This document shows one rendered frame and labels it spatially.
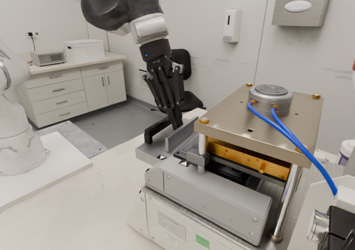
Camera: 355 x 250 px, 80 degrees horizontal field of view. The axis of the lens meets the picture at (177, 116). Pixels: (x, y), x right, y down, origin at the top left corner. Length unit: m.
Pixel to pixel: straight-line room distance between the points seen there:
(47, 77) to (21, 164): 1.92
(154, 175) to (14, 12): 2.97
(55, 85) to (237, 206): 2.60
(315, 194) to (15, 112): 0.83
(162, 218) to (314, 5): 1.56
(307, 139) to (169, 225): 0.33
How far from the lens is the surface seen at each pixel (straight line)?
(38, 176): 0.91
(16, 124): 0.88
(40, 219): 0.78
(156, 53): 0.52
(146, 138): 0.56
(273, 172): 0.40
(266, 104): 0.41
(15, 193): 0.87
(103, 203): 0.74
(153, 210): 0.53
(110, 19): 0.55
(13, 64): 0.88
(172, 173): 0.42
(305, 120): 0.43
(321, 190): 0.34
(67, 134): 1.16
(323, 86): 1.91
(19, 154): 0.92
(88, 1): 0.56
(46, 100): 2.82
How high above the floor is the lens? 1.28
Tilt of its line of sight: 26 degrees down
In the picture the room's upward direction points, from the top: straight up
